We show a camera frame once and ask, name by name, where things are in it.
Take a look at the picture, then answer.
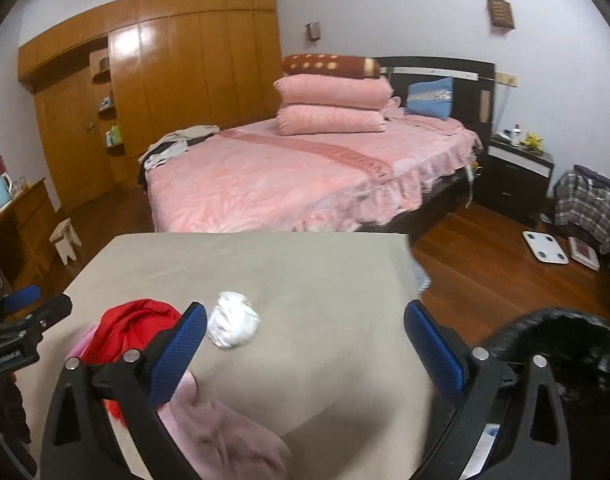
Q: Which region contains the pink folded quilt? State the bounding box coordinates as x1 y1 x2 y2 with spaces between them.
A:
273 74 394 110
275 104 386 136

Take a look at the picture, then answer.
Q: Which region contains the dark wooden bed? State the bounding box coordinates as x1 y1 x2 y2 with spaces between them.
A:
140 56 496 242

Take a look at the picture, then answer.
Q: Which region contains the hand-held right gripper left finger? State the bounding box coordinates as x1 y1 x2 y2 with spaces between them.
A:
39 300 208 480

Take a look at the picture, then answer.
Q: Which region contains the pile of clothes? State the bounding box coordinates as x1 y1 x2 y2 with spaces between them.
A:
138 124 220 171

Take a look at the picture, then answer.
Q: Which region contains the wooden wardrobe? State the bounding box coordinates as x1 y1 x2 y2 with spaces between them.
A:
18 0 285 211

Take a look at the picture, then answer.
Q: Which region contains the pale pink cloth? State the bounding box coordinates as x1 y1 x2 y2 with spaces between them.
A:
72 335 292 480

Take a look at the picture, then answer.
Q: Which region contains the quilted grey pad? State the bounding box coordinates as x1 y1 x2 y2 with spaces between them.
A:
411 259 432 292

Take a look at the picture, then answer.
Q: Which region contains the wooden door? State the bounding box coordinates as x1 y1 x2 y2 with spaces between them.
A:
34 77 117 211

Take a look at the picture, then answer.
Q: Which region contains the blue pillow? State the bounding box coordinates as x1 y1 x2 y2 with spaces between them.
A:
406 76 456 121

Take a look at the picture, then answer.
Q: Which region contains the dark hooded garment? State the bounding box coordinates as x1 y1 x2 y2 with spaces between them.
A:
574 164 610 194

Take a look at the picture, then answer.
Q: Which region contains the wooden sideboard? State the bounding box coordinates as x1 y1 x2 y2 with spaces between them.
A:
0 177 62 302

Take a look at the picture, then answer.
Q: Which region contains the person's left hand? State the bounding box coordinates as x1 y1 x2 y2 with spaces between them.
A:
0 377 36 479

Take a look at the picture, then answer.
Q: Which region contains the small white stool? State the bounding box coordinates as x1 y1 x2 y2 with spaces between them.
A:
49 218 83 265

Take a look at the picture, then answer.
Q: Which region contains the plaid covered chair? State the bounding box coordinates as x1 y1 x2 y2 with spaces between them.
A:
554 170 610 257

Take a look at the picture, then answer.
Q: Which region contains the white tissue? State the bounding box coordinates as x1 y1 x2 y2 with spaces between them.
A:
206 290 262 351

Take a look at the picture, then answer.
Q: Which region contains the round bin with black bag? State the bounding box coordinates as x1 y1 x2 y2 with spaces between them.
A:
480 306 610 480

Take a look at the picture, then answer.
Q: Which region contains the white printed card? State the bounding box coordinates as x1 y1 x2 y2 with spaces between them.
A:
460 422 504 480

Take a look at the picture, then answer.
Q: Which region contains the brown dotted bolster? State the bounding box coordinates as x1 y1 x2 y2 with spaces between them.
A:
282 53 382 80

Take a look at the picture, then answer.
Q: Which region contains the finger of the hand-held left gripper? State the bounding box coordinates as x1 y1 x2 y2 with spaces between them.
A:
0 284 41 321
0 293 74 344

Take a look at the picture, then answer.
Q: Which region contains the red cloth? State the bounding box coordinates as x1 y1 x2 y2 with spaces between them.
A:
80 298 184 424

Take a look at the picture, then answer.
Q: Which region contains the white bathroom scale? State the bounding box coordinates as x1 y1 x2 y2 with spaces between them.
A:
522 229 570 266

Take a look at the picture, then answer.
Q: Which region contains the table with beige cloth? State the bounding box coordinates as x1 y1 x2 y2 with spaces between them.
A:
62 231 466 480

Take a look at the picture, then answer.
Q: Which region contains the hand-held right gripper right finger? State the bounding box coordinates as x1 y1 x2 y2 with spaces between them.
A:
403 299 572 480

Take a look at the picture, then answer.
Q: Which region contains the dark nightstand white stripe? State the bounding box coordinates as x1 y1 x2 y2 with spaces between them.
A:
477 135 556 226

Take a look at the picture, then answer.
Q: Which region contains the white scale red centre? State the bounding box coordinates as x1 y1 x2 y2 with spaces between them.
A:
568 237 601 272

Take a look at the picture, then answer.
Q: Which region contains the pink bedspread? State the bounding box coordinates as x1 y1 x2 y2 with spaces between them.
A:
144 112 486 234

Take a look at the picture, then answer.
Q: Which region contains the white bed controller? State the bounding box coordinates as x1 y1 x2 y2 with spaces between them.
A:
464 157 481 209

